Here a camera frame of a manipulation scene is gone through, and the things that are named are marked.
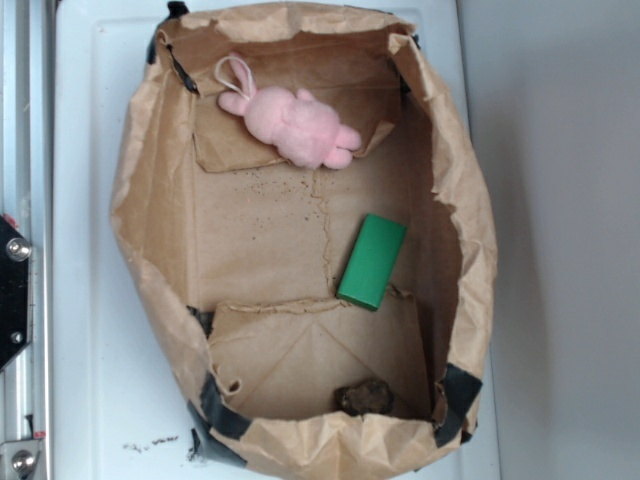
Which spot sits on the green rectangular block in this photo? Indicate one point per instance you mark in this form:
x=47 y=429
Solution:
x=371 y=262

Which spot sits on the brown paper bag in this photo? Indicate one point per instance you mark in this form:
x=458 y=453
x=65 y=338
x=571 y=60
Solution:
x=237 y=254

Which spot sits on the pink plush bunny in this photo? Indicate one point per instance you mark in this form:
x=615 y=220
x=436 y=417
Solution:
x=304 y=130

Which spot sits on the dark brown rock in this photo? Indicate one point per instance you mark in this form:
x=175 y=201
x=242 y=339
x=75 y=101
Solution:
x=371 y=396

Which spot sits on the black metal bracket plate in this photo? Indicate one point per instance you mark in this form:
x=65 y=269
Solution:
x=16 y=309

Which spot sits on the aluminium frame rail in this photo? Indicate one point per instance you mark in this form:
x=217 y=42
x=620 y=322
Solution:
x=23 y=383

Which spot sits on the silver corner bracket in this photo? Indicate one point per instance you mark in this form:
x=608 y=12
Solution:
x=20 y=460

